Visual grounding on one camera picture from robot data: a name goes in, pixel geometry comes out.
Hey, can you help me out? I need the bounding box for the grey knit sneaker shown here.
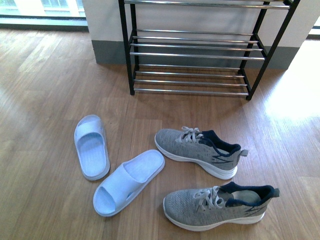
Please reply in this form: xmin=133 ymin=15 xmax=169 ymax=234
xmin=154 ymin=126 xmax=249 ymax=180
xmin=163 ymin=182 xmax=280 ymax=231

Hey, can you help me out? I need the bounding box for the light blue slipper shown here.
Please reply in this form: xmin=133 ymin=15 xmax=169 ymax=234
xmin=74 ymin=114 xmax=110 ymax=181
xmin=93 ymin=149 xmax=165 ymax=217

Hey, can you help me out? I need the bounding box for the dark window frame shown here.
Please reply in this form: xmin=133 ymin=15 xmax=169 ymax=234
xmin=0 ymin=14 xmax=89 ymax=32

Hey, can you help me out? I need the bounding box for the black metal shoe rack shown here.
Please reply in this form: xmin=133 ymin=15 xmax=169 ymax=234
xmin=118 ymin=0 xmax=300 ymax=100

